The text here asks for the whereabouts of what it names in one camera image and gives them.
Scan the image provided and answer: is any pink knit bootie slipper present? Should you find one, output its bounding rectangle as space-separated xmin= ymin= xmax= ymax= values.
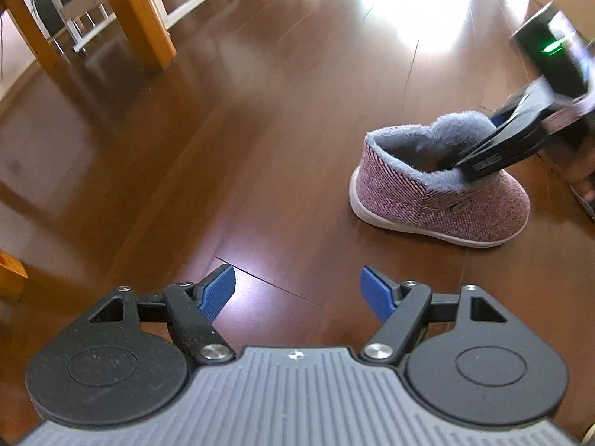
xmin=349 ymin=111 xmax=530 ymax=249

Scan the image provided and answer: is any wooden table leg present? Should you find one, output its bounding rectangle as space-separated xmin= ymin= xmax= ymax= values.
xmin=108 ymin=0 xmax=177 ymax=71

